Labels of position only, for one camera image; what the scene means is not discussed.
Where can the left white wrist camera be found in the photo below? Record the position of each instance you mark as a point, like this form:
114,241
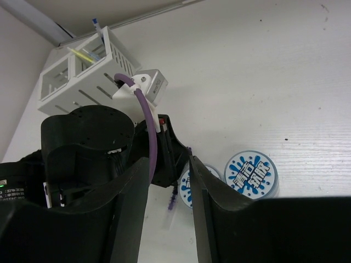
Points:
152,83

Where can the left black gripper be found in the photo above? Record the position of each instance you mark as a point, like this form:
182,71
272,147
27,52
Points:
167,158

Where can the blue-white round tin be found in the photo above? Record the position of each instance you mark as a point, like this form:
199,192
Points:
252,174
184,189

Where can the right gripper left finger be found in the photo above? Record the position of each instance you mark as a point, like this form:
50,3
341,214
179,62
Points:
105,226

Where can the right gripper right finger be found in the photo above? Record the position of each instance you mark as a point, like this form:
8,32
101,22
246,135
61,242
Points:
230,227

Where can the clear grey pen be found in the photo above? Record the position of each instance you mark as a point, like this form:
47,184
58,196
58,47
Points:
93,55

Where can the clear blue-tipped pen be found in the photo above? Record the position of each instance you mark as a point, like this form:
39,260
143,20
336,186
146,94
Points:
171,209

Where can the white two-compartment slotted organizer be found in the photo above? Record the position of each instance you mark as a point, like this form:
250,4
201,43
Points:
70,83

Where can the yellow pen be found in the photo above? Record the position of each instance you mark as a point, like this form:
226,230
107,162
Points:
85,58

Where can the dark blue pen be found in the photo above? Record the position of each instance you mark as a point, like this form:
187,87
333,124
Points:
98,29

